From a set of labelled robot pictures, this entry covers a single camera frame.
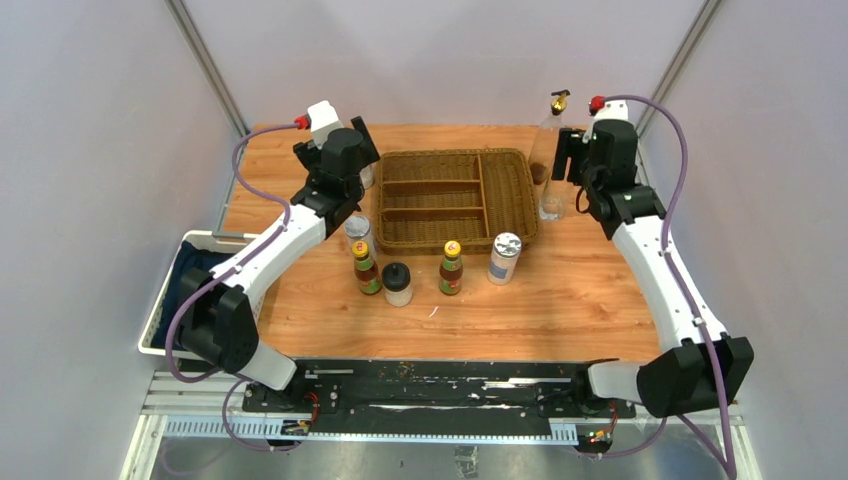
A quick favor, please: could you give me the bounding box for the oil bottle with brown residue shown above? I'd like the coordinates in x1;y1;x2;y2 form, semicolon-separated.
528;89;571;185

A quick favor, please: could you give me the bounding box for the silver-lid shaker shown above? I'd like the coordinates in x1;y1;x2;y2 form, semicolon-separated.
488;232;523;286
343;215;378;260

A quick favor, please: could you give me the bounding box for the clear oil bottle gold spout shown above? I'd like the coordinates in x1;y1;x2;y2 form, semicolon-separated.
538;155;569;221

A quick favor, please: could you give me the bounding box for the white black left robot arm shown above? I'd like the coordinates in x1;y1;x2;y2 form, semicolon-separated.
165;117;380;413

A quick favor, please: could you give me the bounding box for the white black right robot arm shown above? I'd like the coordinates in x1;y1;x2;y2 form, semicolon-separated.
551;119;754;418

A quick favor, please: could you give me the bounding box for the black-lid spice jar rear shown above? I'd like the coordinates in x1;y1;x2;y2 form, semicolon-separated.
360;165;374;189

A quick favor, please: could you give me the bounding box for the black-lid spice jar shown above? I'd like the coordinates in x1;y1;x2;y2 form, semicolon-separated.
381;262;413;307
360;165;374;189

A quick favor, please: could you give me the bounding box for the wicker divided tray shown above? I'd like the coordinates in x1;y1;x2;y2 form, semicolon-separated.
374;148;540;256

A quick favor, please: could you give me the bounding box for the sauce bottle yellow cap left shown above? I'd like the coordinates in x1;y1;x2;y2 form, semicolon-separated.
351;240;382;295

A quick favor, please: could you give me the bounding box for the sauce bottle yellow cap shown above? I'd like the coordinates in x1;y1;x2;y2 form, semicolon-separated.
439;240;463;295
351;240;382;295

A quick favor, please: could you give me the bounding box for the black-lid spice jar front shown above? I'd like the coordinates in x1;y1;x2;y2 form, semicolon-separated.
381;262;413;307

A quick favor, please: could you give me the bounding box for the sauce bottle yellow cap right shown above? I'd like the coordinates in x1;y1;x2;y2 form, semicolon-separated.
439;240;463;295

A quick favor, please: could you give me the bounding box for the white laundry basket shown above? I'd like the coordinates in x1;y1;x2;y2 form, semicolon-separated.
137;230;258;356

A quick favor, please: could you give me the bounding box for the navy blue cloth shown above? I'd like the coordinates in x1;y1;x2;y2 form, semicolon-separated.
151;241;233;349

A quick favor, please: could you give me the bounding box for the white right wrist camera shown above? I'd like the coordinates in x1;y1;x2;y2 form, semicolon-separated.
582;96;629;144

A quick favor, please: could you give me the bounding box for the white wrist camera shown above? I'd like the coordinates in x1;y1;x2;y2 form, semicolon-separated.
294;100;344;149
582;96;629;144

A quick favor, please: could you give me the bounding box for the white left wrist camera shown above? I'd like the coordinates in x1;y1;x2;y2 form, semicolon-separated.
294;100;344;149

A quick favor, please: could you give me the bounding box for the aluminium frame post left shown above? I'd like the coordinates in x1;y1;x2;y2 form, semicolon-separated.
164;0;249;136

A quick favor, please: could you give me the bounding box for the aluminium frame post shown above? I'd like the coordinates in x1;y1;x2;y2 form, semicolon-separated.
164;0;249;136
650;0;724;104

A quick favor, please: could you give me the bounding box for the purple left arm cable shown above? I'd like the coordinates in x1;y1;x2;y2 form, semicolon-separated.
164;121;313;386

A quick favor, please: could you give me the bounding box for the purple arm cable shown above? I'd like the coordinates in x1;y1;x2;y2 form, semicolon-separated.
599;94;739;480
164;121;313;386

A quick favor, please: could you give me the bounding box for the aluminium frame post right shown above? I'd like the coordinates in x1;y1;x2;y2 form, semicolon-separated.
650;0;724;104

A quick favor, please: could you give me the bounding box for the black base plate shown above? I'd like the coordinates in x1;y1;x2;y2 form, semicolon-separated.
242;358;636;440

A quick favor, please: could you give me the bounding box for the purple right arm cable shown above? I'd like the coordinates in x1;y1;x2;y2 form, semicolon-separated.
599;94;739;480

